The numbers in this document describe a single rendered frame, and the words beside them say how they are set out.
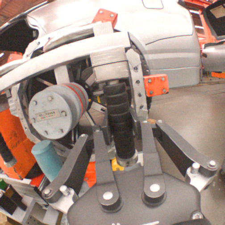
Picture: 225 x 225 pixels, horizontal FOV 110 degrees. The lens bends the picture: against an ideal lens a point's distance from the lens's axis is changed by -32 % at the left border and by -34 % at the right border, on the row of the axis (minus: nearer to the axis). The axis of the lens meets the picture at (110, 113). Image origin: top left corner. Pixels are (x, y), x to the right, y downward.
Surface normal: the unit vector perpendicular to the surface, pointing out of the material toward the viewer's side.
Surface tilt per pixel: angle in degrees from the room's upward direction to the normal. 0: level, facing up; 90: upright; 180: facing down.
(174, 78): 90
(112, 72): 90
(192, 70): 90
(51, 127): 90
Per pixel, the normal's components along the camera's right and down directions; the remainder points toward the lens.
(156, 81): -0.01, 0.32
